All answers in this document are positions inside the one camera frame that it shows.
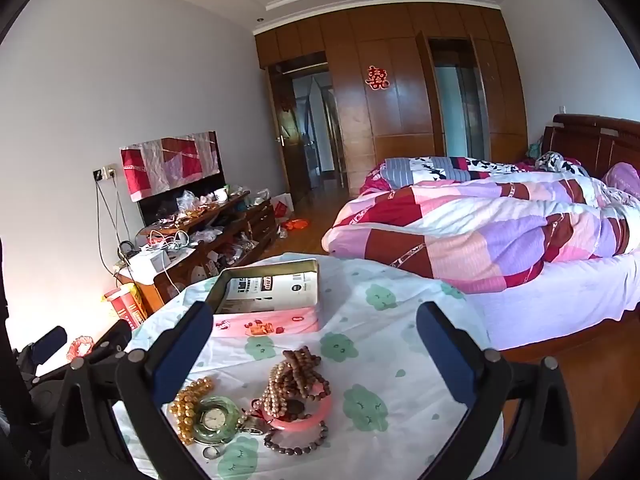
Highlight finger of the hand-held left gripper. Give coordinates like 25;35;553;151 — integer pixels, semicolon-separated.
75;319;134;364
15;326;69;372

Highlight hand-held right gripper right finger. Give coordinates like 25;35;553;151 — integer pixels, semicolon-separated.
416;301;581;480

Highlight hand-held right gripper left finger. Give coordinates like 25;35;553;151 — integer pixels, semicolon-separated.
49;301;217;480

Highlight gold bead necklace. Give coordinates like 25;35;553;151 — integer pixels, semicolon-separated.
169;377;217;446

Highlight green jade bangle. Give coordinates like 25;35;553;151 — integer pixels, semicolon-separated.
192;396;244;445

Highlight cream pearl necklace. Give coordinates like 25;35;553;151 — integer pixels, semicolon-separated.
259;360;302;422

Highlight pink metal tin box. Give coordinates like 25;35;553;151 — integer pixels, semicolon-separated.
212;258;321;335

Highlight brown wooden bead bracelet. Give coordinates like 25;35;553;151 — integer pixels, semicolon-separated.
280;349;332;404

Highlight pink bangle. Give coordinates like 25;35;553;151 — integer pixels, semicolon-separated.
255;392;335;431

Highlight pink scrunchie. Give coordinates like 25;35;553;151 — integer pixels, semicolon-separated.
67;335;96;361

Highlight red yellow carton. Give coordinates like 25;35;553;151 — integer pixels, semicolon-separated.
102;283;149;331

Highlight white cloth with green print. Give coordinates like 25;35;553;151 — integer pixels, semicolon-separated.
112;252;506;480

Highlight small round watch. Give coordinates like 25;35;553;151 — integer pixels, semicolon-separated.
200;406;227;432

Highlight white box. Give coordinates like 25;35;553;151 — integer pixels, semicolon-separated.
128;248;171;281

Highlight white bed sheet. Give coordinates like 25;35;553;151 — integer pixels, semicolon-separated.
464;251;640;352

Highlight pink red patchwork quilt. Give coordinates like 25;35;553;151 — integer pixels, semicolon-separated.
321;170;640;295

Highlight black television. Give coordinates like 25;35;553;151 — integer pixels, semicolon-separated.
119;131;226;227

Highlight wooden television cabinet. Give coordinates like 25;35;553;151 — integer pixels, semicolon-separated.
117;190;279;312

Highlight white red shopping bag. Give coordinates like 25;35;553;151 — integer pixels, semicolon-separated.
270;192;296;219

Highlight red white patchwork cloth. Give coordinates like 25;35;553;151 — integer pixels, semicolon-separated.
119;132;221;203

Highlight grey striped floral quilt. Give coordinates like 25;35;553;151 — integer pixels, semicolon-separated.
360;152;592;194

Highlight wooden room door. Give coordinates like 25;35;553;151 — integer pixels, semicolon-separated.
267;62;312;206

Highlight wooden wardrobe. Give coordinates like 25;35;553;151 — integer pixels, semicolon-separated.
254;2;530;197

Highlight pink pillow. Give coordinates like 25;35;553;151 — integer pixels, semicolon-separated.
602;162;640;197

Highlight wooden bed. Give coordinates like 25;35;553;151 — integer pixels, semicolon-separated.
320;114;640;356

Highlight red paper decoration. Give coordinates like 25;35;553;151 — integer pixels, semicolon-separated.
365;64;390;92

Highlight black cables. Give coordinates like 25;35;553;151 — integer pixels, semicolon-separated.
94;177;137;277

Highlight dark bead bracelet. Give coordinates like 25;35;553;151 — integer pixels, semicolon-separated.
263;420;330;456

